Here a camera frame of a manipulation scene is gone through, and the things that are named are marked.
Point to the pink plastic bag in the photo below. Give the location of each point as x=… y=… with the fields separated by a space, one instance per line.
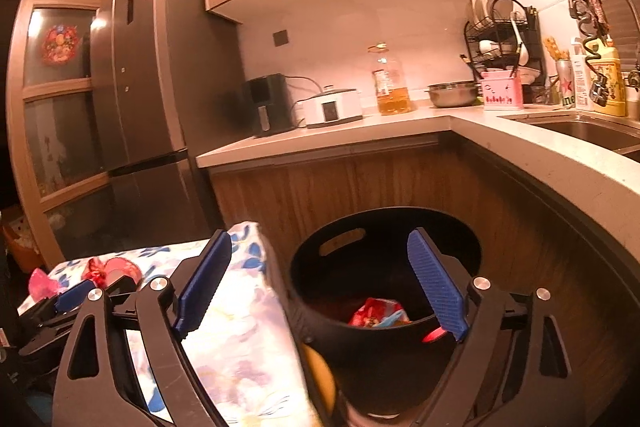
x=42 y=282

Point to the red translucent plastic bag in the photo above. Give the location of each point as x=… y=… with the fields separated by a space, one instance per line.
x=434 y=335

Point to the grey refrigerator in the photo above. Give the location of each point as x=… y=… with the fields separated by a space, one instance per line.
x=165 y=107

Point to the black air fryer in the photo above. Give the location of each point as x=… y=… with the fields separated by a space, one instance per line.
x=267 y=107

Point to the white bottle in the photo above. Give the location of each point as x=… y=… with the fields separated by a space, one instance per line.
x=581 y=82

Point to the red wrapper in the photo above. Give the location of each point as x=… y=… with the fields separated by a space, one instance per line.
x=375 y=313

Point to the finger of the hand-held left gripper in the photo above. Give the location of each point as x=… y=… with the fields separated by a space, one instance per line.
x=120 y=289
x=75 y=297

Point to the white electric cooker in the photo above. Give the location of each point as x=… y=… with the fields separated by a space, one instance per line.
x=332 y=109

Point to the red paper cup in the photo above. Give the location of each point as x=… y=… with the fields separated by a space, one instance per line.
x=122 y=268

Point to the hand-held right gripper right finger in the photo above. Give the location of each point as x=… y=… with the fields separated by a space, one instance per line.
x=437 y=287

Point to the yellow round object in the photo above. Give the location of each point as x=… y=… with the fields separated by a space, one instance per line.
x=320 y=377

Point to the steel bowl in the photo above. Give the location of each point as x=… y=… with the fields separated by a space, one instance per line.
x=452 y=96

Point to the white plate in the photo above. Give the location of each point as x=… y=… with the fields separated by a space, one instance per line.
x=479 y=7
x=501 y=2

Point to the wooden glass partition door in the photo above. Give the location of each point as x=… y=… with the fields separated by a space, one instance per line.
x=55 y=157

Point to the white bowl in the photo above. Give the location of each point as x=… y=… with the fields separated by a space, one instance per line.
x=487 y=47

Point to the steel sink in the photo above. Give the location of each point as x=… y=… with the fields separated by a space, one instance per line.
x=585 y=129

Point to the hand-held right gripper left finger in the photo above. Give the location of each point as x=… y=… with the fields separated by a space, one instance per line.
x=202 y=287

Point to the dark wall socket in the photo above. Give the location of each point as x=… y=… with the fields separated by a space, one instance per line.
x=281 y=38

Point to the beer can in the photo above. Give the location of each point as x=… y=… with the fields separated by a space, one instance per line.
x=565 y=87

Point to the cooking oil bottle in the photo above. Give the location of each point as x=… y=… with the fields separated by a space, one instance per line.
x=391 y=92

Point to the black dish rack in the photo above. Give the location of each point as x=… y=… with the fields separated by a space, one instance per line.
x=535 y=37

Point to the wooden base cabinets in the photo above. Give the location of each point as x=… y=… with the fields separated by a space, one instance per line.
x=300 y=187

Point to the red flower window sticker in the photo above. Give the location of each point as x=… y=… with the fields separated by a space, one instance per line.
x=60 y=44

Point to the yellow detergent bottle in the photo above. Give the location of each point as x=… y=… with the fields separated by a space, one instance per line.
x=612 y=82

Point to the blue floral tablecloth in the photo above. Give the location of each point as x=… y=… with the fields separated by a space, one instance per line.
x=240 y=332

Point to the black trash bin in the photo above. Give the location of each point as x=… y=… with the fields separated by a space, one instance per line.
x=380 y=367

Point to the white ladle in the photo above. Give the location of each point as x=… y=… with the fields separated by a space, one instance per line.
x=522 y=52

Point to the kitchen counter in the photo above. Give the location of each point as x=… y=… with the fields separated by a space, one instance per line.
x=350 y=132

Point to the pink utensil holder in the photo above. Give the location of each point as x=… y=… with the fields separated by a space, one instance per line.
x=502 y=94

